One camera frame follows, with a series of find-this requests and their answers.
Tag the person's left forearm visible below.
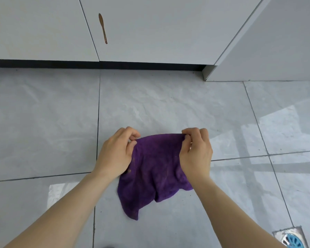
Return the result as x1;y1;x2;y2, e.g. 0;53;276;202
4;170;117;248

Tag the blue drain strainer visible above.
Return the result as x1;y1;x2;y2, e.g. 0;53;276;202
282;233;305;248

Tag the person's left hand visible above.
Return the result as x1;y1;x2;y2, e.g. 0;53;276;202
93;127;141;182

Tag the narrow grey cabinet door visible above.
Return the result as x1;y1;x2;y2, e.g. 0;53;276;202
0;0;100;62

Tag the purple microfibre cloth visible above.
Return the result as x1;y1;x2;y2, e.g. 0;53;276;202
117;133;193;221

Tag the black cabinet plinth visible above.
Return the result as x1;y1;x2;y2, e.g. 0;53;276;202
0;59;207;73

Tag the wide grey cabinet door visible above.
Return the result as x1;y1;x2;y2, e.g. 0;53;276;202
79;0;264;66

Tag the person's right hand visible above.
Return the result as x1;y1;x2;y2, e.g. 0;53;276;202
180;128;213;182

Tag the person's right forearm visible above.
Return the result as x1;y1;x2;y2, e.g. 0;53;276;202
189;175;287;248

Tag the grey cabinet side panel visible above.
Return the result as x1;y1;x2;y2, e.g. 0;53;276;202
206;0;310;82

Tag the brown stain streak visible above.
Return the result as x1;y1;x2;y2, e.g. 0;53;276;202
98;13;108;45

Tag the steel floor drain cover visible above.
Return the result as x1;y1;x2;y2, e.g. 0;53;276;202
272;226;309;248

